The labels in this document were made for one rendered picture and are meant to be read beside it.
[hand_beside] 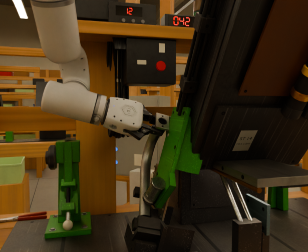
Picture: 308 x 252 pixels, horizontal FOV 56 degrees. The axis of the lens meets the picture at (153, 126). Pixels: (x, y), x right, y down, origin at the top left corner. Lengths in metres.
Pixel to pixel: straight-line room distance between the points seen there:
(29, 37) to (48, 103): 10.24
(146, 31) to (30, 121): 0.53
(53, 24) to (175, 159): 0.41
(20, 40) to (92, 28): 10.05
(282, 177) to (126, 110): 0.42
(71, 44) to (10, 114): 0.54
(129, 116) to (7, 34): 10.38
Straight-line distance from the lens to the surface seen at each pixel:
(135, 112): 0.80
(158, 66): 0.99
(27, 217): 1.15
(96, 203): 1.11
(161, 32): 1.00
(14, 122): 1.17
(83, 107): 0.77
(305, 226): 1.07
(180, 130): 0.73
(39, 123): 1.16
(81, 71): 0.84
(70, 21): 0.69
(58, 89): 0.78
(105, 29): 0.97
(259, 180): 0.63
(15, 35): 11.05
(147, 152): 0.88
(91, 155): 1.07
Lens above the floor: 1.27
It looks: 4 degrees down
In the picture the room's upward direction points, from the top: straight up
